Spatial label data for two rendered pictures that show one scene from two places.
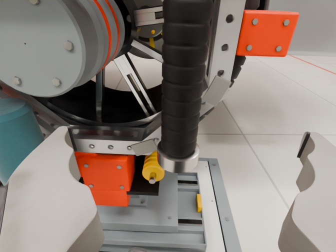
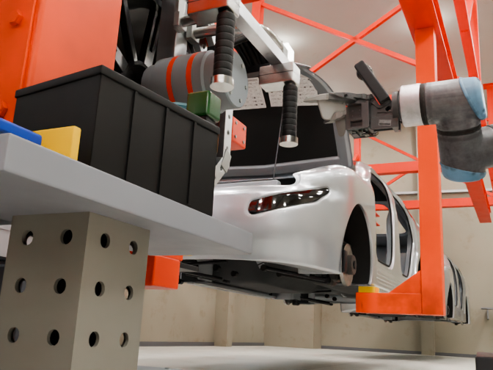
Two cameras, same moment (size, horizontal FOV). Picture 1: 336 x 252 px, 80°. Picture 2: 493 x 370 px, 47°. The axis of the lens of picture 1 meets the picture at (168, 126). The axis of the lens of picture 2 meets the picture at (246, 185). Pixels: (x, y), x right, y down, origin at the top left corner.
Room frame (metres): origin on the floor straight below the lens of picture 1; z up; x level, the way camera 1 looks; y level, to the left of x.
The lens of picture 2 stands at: (-0.28, 1.19, 0.32)
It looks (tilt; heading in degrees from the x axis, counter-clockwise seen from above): 14 degrees up; 295
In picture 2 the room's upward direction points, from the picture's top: 3 degrees clockwise
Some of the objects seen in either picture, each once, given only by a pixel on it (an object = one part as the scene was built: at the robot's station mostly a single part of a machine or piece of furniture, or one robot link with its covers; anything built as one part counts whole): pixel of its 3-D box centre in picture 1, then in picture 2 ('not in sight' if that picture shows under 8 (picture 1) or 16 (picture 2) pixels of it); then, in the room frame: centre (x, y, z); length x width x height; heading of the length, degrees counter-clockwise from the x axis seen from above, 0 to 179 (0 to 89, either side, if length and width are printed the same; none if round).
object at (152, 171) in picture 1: (156, 145); not in sight; (0.50, 0.03, 0.51); 0.29 x 0.06 x 0.06; 179
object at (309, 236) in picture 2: not in sight; (314, 225); (1.60, -4.70, 1.49); 4.95 x 1.86 x 1.59; 89
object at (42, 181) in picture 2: not in sight; (103, 214); (0.12, 0.68, 0.44); 0.43 x 0.17 x 0.03; 89
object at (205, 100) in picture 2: not in sight; (203, 107); (0.12, 0.49, 0.64); 0.04 x 0.04 x 0.04; 89
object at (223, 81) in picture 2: not in sight; (224, 48); (0.17, 0.33, 0.83); 0.04 x 0.04 x 0.16
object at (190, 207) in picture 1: (143, 205); not in sight; (0.57, 0.10, 0.13); 0.50 x 0.36 x 0.10; 89
